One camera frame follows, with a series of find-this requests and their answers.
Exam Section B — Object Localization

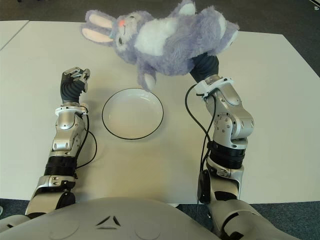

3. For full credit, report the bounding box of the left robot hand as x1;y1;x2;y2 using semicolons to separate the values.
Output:
60;66;91;104

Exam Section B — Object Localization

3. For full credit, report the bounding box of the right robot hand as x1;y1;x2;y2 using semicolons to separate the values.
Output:
189;53;220;83

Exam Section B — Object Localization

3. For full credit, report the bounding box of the purple plush bunny doll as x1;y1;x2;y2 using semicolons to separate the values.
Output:
79;0;240;91

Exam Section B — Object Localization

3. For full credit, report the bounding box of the white plate with black rim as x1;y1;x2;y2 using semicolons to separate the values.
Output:
101;87;165;141

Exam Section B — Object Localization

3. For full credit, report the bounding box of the grey robot torso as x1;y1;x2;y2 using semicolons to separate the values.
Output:
24;196;218;240

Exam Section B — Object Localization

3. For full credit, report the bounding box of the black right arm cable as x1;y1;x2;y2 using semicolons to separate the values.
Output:
184;83;213;221

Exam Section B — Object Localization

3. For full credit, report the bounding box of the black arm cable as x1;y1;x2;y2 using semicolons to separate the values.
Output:
74;112;98;180
184;83;213;221

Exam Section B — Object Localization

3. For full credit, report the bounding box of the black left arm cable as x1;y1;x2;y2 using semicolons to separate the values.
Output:
74;112;98;180

